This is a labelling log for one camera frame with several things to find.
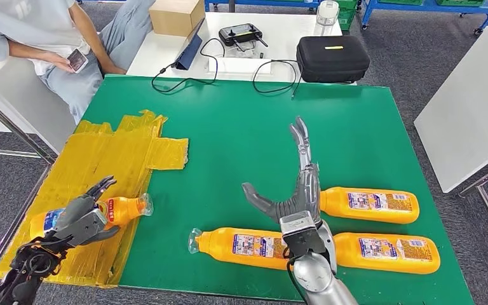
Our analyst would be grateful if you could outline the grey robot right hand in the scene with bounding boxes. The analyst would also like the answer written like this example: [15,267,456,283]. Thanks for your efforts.
[241,116,323,226]

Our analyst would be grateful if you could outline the person's right hand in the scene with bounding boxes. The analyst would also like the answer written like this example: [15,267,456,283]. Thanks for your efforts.
[44,50,76,73]

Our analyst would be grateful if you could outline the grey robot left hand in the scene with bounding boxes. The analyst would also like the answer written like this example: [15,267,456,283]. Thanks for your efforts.
[51,175,121,248]

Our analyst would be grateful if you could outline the person's left hand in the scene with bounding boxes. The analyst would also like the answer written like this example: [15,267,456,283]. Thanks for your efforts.
[100,63,127,76]

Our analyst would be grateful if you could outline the smartphone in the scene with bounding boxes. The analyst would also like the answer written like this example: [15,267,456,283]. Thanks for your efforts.
[67,48,89,74]

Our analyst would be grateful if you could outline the orange detergent bottle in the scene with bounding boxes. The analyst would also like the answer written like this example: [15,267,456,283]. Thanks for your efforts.
[29,193,154,241]
[187,227,291,271]
[332,232,442,275]
[318,187,421,225]

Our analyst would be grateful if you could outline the clear plastic bottle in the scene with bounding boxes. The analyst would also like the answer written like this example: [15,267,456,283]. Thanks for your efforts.
[315,0,341,37]

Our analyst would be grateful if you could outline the person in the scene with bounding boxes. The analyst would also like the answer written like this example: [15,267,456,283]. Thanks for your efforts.
[0,0,156,125]

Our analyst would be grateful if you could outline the yellow taped mat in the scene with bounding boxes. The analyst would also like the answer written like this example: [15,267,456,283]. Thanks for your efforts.
[0,110,189,289]

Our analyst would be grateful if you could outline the white bench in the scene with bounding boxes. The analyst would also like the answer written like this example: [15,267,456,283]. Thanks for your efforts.
[0,42,79,154]

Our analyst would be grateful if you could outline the tablet in blue case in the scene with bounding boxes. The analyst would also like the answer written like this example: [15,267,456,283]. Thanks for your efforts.
[174,17,206,71]

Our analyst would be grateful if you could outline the cardboard box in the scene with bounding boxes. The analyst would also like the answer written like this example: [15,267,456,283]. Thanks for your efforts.
[149,0,206,38]

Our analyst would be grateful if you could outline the black remote controller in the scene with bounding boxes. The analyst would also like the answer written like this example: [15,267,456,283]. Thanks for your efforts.
[219,23,269,48]

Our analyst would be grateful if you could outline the black zip carry case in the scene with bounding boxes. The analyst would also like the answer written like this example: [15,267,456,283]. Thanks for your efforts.
[296,35,370,84]

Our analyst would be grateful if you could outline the small white table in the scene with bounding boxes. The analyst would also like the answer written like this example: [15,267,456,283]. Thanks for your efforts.
[126,11,358,86]

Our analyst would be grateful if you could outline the green plastic crate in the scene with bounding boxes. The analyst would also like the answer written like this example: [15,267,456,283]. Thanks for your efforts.
[336,0,358,31]

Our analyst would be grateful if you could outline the large white table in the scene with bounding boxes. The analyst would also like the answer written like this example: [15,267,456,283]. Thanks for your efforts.
[413,25,488,194]

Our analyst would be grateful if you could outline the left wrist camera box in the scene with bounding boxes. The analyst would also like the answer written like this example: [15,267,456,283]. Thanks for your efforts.
[57,208,109,248]

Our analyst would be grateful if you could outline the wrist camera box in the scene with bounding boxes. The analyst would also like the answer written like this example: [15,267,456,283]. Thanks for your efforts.
[57,208,109,248]
[280,211,327,259]

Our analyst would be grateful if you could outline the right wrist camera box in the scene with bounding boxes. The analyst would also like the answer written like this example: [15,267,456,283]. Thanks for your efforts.
[280,211,327,259]

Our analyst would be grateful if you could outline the grey metal frame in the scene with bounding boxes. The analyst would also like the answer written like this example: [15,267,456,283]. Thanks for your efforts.
[0,71,57,279]

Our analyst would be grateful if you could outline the black cable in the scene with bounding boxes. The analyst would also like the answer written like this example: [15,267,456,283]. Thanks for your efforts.
[252,58,304,98]
[151,37,226,93]

